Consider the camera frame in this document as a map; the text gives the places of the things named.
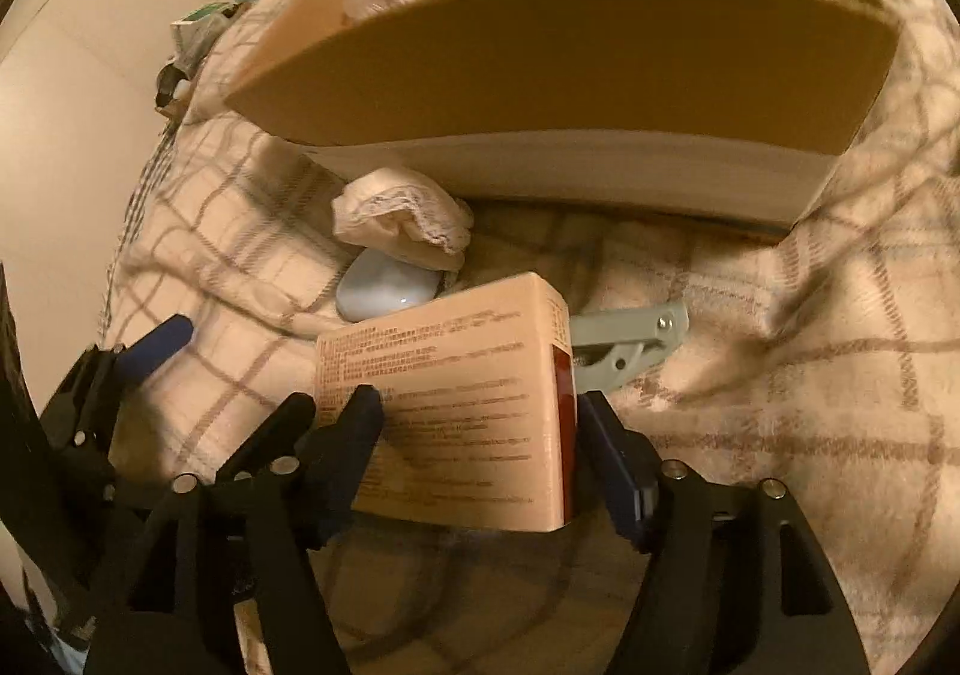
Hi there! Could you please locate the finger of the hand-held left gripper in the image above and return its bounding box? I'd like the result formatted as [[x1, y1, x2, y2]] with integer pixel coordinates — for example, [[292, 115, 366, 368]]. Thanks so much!
[[216, 392, 317, 487], [41, 313, 196, 470]]

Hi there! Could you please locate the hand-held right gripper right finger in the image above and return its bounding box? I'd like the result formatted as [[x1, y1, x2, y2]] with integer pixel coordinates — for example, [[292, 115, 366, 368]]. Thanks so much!
[[576, 390, 872, 675]]

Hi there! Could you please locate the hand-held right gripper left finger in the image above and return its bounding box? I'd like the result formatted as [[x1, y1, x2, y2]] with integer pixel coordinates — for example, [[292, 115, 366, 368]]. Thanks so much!
[[82, 386, 385, 675]]

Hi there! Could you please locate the beige printed carton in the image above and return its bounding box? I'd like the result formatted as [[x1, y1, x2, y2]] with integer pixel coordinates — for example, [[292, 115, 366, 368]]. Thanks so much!
[[313, 272, 578, 533]]

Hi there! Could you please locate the large cardboard box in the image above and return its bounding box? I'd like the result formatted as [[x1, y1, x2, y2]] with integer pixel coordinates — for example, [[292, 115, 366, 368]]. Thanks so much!
[[223, 0, 901, 231]]

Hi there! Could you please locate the grey-green plastic clip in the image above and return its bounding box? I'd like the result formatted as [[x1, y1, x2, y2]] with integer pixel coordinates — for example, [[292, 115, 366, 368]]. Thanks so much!
[[568, 301, 689, 393]]

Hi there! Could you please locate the white computer mouse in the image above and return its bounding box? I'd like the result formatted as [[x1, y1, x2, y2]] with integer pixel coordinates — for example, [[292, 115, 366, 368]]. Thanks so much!
[[335, 246, 444, 322]]

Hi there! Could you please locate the plaid blanket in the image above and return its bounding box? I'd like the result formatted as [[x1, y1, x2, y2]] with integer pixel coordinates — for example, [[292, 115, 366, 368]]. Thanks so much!
[[101, 0, 960, 675]]

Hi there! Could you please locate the rolled white cloth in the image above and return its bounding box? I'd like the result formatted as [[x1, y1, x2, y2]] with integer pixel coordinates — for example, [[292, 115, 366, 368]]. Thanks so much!
[[332, 167, 476, 272]]

